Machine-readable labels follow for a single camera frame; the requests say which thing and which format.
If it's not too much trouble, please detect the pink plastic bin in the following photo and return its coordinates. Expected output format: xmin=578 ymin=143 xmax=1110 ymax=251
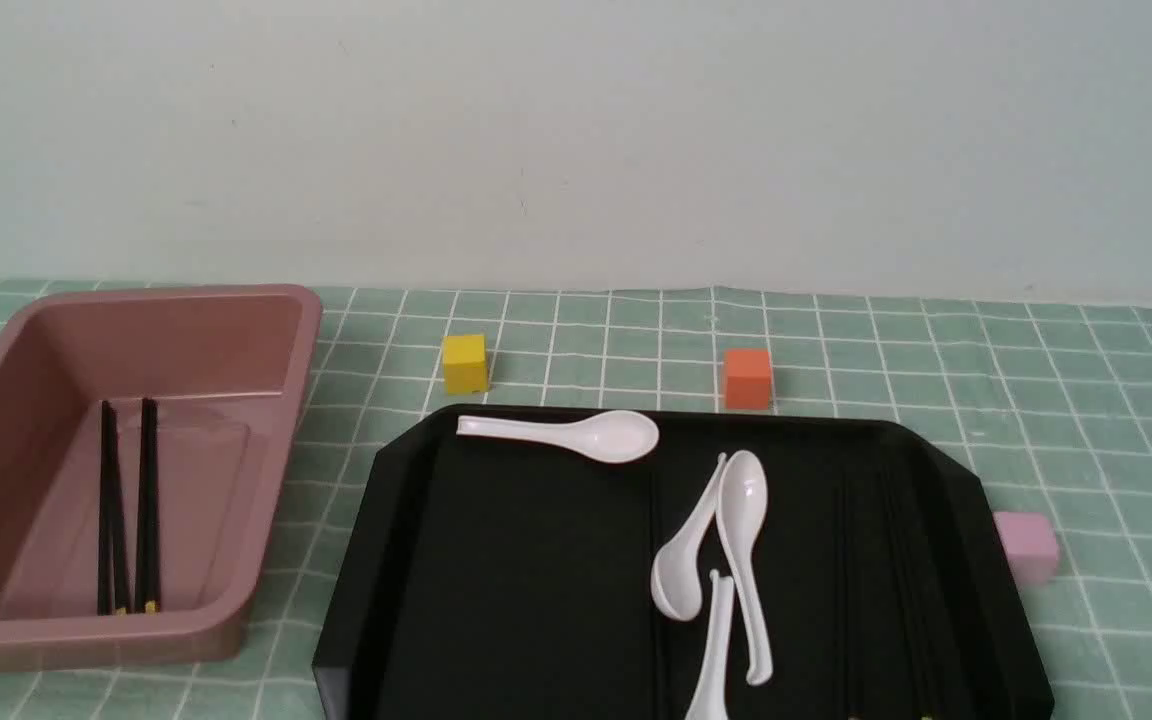
xmin=0 ymin=285 xmax=323 ymax=673

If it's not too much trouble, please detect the white ceramic soup spoon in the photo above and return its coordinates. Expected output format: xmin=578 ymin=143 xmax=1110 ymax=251
xmin=717 ymin=450 xmax=774 ymax=685
xmin=650 ymin=452 xmax=728 ymax=623
xmin=685 ymin=570 xmax=735 ymax=720
xmin=456 ymin=410 xmax=660 ymax=464

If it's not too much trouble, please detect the black chopstick gold band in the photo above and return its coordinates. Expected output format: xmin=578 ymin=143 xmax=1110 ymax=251
xmin=106 ymin=404 xmax=131 ymax=615
xmin=136 ymin=397 xmax=161 ymax=614

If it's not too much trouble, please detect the orange cube block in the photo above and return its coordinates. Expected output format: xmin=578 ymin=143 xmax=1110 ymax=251
xmin=722 ymin=347 xmax=774 ymax=414

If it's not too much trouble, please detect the green checkered table mat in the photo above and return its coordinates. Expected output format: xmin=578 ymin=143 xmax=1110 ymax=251
xmin=0 ymin=286 xmax=1152 ymax=719

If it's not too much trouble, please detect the plain black chopstick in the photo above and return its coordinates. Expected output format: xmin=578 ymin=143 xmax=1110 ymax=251
xmin=97 ymin=401 xmax=113 ymax=616

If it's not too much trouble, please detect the yellow cube block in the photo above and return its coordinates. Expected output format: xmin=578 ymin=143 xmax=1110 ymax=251
xmin=442 ymin=333 xmax=490 ymax=396

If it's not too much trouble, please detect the pink cube block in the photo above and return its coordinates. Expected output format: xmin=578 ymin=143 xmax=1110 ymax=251
xmin=993 ymin=511 xmax=1061 ymax=588

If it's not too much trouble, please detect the black plastic tray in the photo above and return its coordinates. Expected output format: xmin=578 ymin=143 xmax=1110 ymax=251
xmin=312 ymin=406 xmax=1055 ymax=719

